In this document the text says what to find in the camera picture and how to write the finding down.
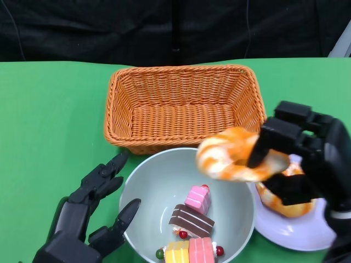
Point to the salmon toy cake slice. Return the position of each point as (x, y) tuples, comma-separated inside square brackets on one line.
[(201, 250)]

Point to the pale green bowl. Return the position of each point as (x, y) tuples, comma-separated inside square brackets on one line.
[(153, 186)]

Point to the orange white striped bun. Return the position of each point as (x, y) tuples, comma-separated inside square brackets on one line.
[(296, 209)]

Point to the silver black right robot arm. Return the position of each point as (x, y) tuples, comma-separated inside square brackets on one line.
[(340, 241)]

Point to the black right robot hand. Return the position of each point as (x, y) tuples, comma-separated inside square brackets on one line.
[(329, 164)]

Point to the green tablecloth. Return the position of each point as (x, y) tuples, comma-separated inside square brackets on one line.
[(55, 109)]

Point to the black backdrop curtain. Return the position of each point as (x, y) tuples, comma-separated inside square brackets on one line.
[(82, 27)]

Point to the orange wicker basket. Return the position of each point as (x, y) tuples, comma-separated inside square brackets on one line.
[(186, 117)]

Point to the lavender round plate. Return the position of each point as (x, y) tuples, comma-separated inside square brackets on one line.
[(296, 235)]

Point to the brown chocolate toy cake slice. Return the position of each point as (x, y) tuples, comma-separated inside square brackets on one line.
[(192, 219)]

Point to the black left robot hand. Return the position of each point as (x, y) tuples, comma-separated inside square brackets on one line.
[(71, 216)]

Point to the white metal frame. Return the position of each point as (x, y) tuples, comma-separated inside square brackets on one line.
[(341, 41)]

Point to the pink toy cake slice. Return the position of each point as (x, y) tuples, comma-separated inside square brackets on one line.
[(196, 198)]

